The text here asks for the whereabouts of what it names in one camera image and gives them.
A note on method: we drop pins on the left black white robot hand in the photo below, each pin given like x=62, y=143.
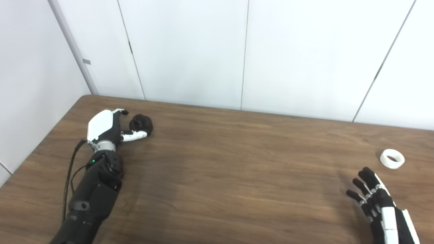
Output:
x=100, y=123

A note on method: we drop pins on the round black plastic part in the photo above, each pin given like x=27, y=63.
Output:
x=141, y=122

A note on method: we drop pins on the small grey wall label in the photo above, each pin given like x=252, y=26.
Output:
x=86, y=61

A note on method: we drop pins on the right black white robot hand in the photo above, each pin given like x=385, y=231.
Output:
x=403, y=227

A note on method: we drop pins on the grey wall corner trim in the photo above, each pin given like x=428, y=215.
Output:
x=73, y=47

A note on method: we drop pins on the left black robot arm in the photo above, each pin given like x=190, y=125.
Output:
x=95, y=193

